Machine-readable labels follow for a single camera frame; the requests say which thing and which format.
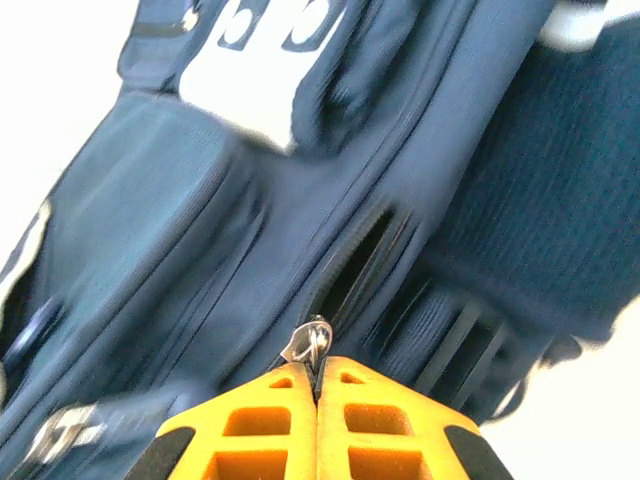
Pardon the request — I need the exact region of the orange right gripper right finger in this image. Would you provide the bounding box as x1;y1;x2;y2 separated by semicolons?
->
317;355;514;480

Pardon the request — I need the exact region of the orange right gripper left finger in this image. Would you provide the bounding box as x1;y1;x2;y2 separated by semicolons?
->
127;362;319;480

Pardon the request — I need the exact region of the navy blue backpack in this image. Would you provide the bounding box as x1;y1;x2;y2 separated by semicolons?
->
0;0;640;480

